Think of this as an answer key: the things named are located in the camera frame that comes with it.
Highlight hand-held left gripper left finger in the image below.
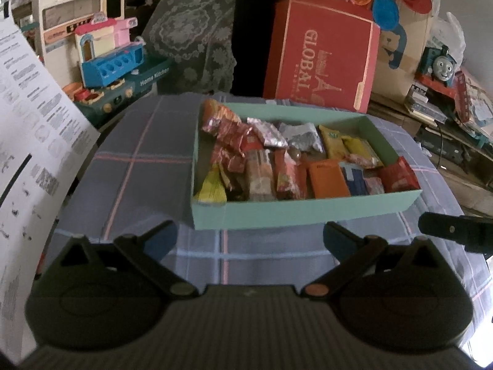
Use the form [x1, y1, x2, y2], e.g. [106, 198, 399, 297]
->
[50, 220, 199, 299]

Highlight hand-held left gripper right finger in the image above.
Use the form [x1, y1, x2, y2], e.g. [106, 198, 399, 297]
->
[296, 221, 455, 299]

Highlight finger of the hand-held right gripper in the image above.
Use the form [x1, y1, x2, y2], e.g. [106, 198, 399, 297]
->
[418, 212, 493, 256]

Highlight green cardboard box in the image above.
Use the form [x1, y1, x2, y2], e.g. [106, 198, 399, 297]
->
[190, 102, 423, 232]

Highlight plain orange snack packet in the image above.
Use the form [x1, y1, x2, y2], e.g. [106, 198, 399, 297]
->
[307, 159, 352, 199]

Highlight blue white snack packet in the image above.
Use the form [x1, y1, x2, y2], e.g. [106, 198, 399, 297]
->
[340, 162, 369, 197]

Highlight small pink snack packet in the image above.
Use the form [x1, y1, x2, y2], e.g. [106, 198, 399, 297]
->
[363, 176, 386, 196]

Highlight red snack packet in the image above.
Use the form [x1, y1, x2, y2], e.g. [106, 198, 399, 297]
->
[210, 144, 247, 173]
[378, 156, 421, 193]

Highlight gold green snack packet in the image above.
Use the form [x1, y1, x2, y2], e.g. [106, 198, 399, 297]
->
[197, 163, 229, 206]

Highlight orange packet green mark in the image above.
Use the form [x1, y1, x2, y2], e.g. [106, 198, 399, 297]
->
[274, 150, 309, 201]

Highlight dark brown snack packet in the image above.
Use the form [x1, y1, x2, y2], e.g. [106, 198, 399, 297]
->
[219, 162, 248, 202]

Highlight yellow snack packet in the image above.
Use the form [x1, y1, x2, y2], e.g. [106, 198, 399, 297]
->
[318, 124, 350, 160]
[342, 136, 385, 169]

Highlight clear biscuit packet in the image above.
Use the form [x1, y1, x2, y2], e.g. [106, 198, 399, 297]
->
[246, 149, 277, 202]

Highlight silver packet purple edge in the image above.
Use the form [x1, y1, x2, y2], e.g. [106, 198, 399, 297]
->
[278, 122, 325, 154]

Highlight shiny red foil packet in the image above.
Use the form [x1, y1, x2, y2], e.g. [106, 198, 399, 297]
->
[211, 120, 264, 158]

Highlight crinkled silver foil packet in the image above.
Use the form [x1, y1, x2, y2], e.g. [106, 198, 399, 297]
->
[246, 117, 289, 149]

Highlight fries print snack packet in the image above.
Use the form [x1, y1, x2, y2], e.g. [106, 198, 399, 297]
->
[201, 99, 243, 135]

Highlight grey plaid blanket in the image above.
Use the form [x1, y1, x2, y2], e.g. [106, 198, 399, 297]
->
[39, 92, 490, 340]

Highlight stack of flat boxes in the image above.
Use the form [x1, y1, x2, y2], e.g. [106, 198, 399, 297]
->
[404, 84, 449, 124]

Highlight red toy train carriage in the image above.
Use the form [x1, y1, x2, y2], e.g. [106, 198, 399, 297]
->
[452, 71, 482, 124]

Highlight teal toy stove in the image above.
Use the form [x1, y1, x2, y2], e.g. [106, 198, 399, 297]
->
[75, 56, 173, 128]

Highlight white instruction sheet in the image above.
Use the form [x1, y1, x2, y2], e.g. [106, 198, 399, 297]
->
[0, 17, 101, 359]

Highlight blue toy train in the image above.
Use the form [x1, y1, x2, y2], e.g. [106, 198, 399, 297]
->
[417, 44, 463, 85]

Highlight bear print cardboard box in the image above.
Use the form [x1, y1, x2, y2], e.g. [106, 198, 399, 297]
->
[370, 6, 438, 103]

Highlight blue toy rack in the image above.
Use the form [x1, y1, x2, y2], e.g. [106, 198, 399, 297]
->
[79, 36, 146, 88]

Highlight red cardboard box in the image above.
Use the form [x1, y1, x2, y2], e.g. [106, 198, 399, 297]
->
[263, 0, 381, 115]

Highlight white plastic bag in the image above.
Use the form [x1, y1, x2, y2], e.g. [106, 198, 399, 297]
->
[430, 11, 466, 64]

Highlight grey floral cushion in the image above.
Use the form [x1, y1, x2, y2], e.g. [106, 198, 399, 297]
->
[142, 0, 237, 95]

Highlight pink toy house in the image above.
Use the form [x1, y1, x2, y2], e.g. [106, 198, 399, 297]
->
[74, 17, 138, 62]

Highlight cream toy kitchen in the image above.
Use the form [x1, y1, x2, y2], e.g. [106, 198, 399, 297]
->
[31, 0, 126, 68]

